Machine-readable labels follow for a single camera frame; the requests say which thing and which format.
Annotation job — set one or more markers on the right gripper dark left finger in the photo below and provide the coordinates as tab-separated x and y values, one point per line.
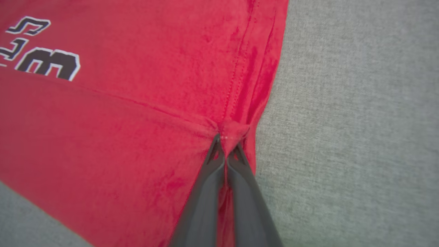
202	212

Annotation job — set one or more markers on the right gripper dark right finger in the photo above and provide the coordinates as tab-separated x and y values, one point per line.
250	219

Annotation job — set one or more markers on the red and white basketball jersey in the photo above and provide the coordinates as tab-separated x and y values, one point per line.
137	103

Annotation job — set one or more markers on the grey fabric sofa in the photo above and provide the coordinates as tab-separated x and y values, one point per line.
360	120

